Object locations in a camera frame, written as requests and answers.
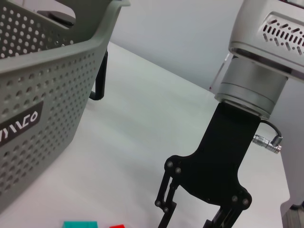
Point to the glass carafe with black lid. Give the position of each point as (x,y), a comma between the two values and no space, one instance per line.
(101,78)

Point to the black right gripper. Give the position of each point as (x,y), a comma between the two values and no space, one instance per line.
(218,161)

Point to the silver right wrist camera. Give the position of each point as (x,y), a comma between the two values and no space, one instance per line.
(273,35)

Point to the metal plug on right gripper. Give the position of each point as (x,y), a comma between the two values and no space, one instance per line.
(266,142)

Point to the small red toy brick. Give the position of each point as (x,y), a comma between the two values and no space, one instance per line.
(117,226)

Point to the grey perforated storage basket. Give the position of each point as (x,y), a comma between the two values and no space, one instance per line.
(47,107)

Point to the teal square toy plate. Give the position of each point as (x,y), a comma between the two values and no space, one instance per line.
(80,225)

